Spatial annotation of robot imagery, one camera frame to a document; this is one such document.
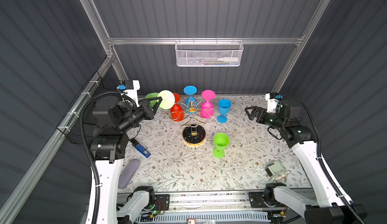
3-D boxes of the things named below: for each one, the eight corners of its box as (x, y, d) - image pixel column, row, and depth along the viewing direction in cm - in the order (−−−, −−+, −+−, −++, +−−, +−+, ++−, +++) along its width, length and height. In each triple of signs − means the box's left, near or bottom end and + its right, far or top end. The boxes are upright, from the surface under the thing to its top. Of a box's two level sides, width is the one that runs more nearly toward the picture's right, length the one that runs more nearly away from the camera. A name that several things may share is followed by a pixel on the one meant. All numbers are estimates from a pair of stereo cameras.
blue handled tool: (131, 144, 96) (129, 141, 92) (135, 141, 97) (133, 138, 94) (147, 158, 90) (145, 155, 86) (151, 154, 92) (149, 151, 88)
